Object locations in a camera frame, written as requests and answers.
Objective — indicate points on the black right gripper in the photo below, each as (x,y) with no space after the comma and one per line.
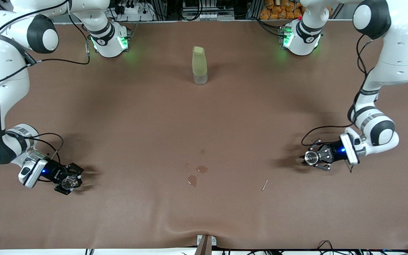
(53,170)

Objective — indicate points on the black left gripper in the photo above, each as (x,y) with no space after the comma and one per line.
(332,151)

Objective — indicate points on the clear glass cup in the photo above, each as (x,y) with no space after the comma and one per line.
(70,182)

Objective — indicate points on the metal double jigger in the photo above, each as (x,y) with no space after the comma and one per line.
(310,158)

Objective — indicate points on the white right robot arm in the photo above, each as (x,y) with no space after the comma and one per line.
(2,60)

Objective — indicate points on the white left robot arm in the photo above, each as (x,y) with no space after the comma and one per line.
(398,53)

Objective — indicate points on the small pale stick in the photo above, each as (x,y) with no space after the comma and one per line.
(265,185)

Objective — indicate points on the brown table cloth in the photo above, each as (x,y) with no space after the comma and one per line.
(119,219)

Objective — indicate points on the round liquid puddle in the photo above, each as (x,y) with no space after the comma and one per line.
(202,169)

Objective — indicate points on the elongated liquid puddle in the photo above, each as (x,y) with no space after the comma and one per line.
(192,180)

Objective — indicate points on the orange snack bags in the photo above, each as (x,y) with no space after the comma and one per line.
(282,10)

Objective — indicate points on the green frosted bottle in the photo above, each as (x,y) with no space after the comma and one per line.
(199,63)

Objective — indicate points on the white power strip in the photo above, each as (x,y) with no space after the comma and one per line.
(138,15)

